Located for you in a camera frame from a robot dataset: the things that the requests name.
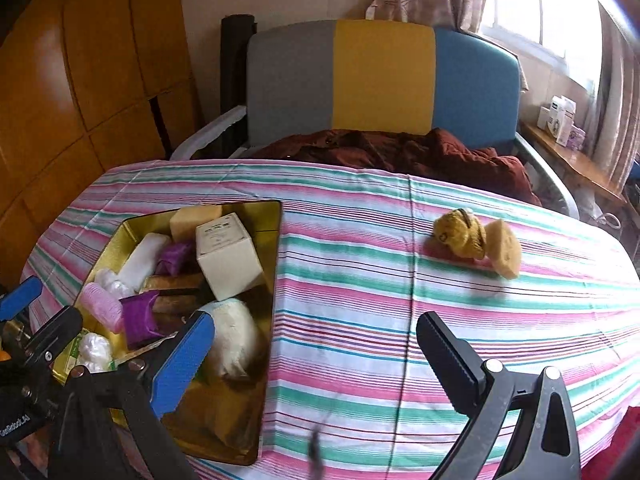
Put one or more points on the plastic-wrapped white bundle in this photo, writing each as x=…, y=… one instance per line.
x=95, y=352
x=112, y=282

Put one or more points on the white wrapped sofa armrest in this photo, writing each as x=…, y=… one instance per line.
x=210, y=130

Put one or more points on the grey metal sofa armrest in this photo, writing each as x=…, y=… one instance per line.
x=545, y=170

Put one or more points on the cream cardboard box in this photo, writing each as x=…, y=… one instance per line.
x=227, y=260

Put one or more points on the purple tissue box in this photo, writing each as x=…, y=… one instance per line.
x=576, y=136

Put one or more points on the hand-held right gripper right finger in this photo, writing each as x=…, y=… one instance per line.
x=450, y=360

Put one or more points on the yellow plush toy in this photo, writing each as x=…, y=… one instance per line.
x=460, y=232

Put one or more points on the brown bar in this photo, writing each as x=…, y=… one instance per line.
x=175, y=305
x=172, y=281

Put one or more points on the white towel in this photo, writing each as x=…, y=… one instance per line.
x=145, y=260

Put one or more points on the yellow sponge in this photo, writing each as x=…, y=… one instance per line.
x=505, y=250
x=192, y=222

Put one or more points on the wooden side shelf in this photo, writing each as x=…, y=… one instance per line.
x=575, y=160

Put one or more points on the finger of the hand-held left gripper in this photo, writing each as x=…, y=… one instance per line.
x=55, y=332
x=20, y=297

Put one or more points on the grey yellow blue sofa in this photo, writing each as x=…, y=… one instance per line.
x=385, y=75

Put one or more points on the pink hair roller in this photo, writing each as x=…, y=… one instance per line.
x=100, y=305

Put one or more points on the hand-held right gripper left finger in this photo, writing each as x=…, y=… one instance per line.
x=182, y=360

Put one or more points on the striped tablecloth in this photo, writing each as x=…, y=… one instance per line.
x=350, y=260

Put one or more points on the window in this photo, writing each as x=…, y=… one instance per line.
x=535, y=5

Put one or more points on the black rolled mat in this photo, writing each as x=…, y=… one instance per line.
x=232, y=70

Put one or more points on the white printed carton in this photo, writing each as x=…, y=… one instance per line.
x=564, y=117

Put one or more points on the small white carton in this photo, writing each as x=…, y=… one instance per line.
x=545, y=119

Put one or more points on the green-labelled soap bar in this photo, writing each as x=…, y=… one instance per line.
x=75, y=355

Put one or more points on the dark red cloth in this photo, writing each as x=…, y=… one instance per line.
x=400, y=155

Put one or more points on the wooden wardrobe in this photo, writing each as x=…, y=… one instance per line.
x=75, y=60

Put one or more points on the gold metal tin box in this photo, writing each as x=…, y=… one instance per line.
x=230, y=420

